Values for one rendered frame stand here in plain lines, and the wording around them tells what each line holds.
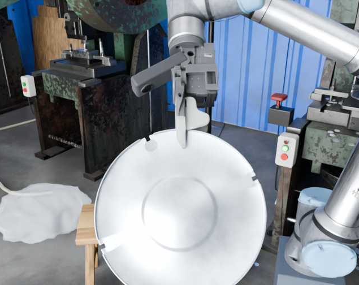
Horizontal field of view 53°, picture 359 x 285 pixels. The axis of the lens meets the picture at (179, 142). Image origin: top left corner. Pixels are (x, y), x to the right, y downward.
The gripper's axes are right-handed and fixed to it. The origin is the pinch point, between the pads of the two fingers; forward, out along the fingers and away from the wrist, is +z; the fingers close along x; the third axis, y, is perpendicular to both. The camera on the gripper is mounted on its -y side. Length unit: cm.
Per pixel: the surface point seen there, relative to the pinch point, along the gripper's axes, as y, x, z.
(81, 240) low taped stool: -34, 81, 8
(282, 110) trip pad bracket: 48, 79, -44
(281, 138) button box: 45, 78, -31
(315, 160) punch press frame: 62, 87, -24
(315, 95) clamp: 67, 87, -55
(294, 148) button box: 50, 78, -26
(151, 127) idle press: -14, 201, -89
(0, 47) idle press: -160, 238, -191
